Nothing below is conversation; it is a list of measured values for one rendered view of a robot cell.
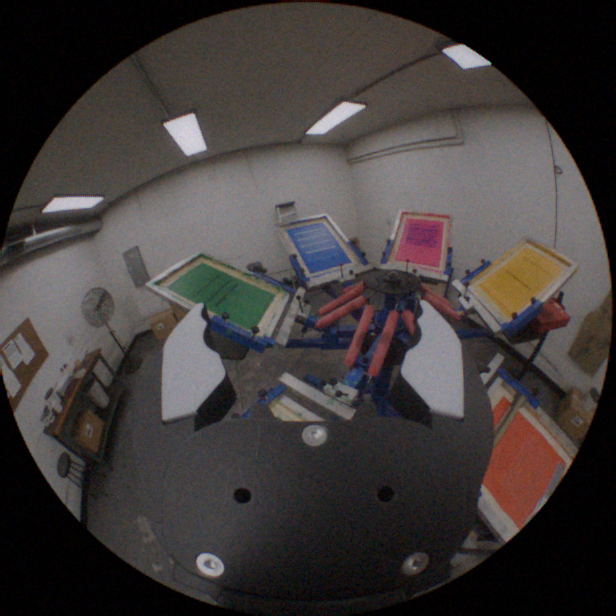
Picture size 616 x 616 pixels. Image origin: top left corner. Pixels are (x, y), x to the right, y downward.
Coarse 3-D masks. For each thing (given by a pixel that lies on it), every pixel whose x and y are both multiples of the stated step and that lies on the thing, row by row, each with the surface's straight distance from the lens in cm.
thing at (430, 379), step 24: (432, 312) 11; (432, 336) 10; (456, 336) 10; (408, 360) 8; (432, 360) 8; (456, 360) 9; (408, 384) 7; (432, 384) 7; (456, 384) 8; (408, 408) 8; (432, 408) 7; (456, 408) 7
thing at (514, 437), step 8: (504, 400) 115; (496, 408) 110; (504, 408) 113; (496, 416) 108; (520, 416) 117; (496, 424) 106; (512, 424) 111; (520, 424) 115; (528, 424) 118; (512, 432) 110; (520, 432) 113; (528, 432) 116; (536, 432) 121; (504, 440) 105; (512, 440) 108; (520, 440) 111; (536, 440) 119; (544, 440) 123; (512, 448) 107; (544, 448) 122; (552, 448) 127; (552, 456) 125; (560, 456) 131; (552, 472) 123; (560, 480) 128; (544, 488) 118
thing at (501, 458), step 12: (504, 444) 104; (492, 456) 99; (504, 456) 103; (492, 468) 98; (504, 468) 101; (492, 480) 97; (492, 492) 96; (504, 492) 100; (504, 504) 100; (516, 516) 106; (528, 516) 111
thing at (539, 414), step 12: (504, 384) 119; (528, 408) 122; (540, 408) 124; (540, 420) 124; (552, 420) 128; (552, 432) 128; (564, 444) 132; (480, 504) 89; (480, 516) 93; (492, 516) 93; (492, 528) 95; (504, 528) 97; (504, 540) 99
